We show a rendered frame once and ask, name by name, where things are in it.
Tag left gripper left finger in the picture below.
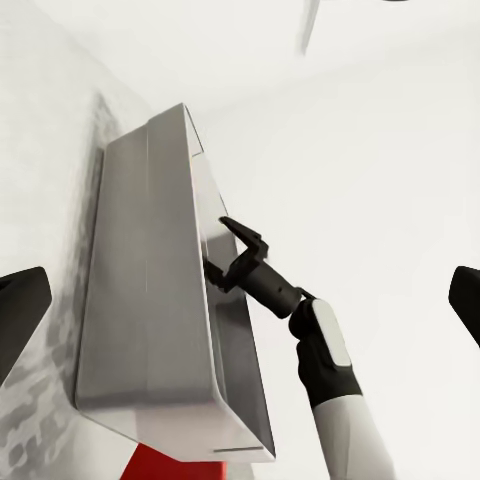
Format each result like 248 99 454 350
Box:
0 266 52 387

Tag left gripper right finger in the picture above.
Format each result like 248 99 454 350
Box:
448 265 480 347

